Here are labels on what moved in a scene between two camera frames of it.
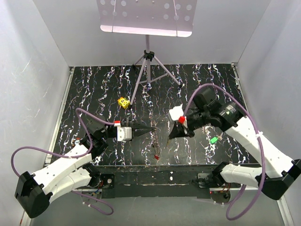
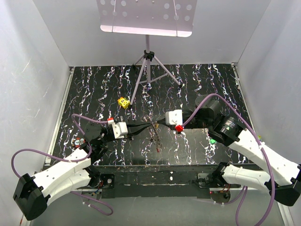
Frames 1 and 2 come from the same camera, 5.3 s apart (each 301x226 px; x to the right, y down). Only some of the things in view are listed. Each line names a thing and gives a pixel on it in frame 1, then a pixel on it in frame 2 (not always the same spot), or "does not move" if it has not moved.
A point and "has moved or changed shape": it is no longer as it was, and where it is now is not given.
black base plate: x=127 y=181 does not move
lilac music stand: x=172 y=18 does not move
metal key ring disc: x=155 y=142 has moved or changed shape
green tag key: x=213 y=140 does not move
